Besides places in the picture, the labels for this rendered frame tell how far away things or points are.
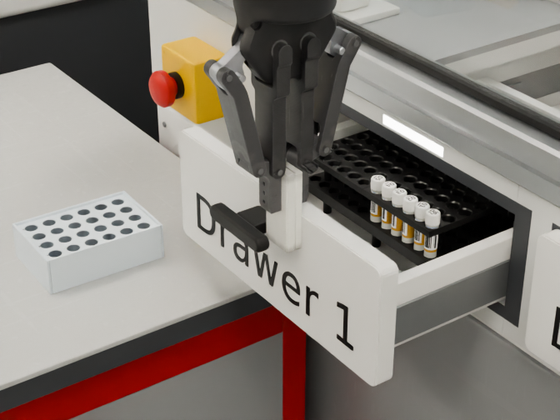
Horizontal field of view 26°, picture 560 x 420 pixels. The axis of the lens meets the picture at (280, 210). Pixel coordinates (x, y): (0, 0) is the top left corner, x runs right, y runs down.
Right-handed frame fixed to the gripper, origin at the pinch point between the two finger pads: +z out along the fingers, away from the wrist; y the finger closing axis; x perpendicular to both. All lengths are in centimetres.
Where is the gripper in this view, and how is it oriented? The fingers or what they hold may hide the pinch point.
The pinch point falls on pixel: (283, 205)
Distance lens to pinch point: 96.0
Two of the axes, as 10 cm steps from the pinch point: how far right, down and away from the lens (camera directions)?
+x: -5.7, -4.1, 7.1
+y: 8.2, -2.8, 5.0
